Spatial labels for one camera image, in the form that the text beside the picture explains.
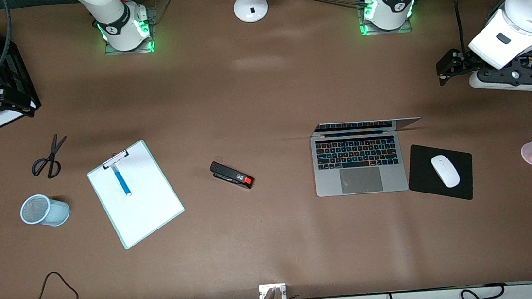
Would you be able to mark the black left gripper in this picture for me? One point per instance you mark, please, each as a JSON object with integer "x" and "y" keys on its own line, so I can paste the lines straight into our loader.
{"x": 463, "y": 63}

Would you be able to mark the silver laptop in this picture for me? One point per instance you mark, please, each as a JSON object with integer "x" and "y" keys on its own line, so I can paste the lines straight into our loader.
{"x": 361, "y": 179}

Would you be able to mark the blue marker with white cap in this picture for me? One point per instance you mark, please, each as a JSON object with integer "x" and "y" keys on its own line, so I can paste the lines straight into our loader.
{"x": 122, "y": 180}

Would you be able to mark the white computer mouse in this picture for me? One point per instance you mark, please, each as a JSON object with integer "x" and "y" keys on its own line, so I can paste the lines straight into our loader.
{"x": 445, "y": 171}

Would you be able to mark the black scissors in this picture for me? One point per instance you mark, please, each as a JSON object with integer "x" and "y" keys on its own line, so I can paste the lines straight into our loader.
{"x": 55, "y": 152}

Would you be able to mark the black mouse pad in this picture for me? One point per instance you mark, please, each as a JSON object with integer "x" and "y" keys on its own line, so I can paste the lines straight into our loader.
{"x": 422, "y": 173}

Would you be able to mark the light blue mesh cup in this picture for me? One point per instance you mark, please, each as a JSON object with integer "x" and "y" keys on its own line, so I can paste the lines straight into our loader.
{"x": 55, "y": 211}

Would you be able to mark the metal clipboard clip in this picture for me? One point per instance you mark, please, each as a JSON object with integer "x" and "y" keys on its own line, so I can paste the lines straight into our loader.
{"x": 115, "y": 159}

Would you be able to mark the teal clipboard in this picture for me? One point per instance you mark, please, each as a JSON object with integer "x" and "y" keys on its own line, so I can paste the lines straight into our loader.
{"x": 107, "y": 211}

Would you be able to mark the white paper sheet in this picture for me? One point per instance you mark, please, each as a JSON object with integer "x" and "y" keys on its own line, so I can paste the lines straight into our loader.
{"x": 150, "y": 209}

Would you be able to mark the black stapler with red end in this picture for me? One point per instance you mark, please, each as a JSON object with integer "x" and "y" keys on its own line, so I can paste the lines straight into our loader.
{"x": 229, "y": 173}

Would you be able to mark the clear arm base plate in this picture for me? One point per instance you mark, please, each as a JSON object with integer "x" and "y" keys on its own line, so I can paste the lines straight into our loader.
{"x": 152, "y": 11}
{"x": 408, "y": 27}

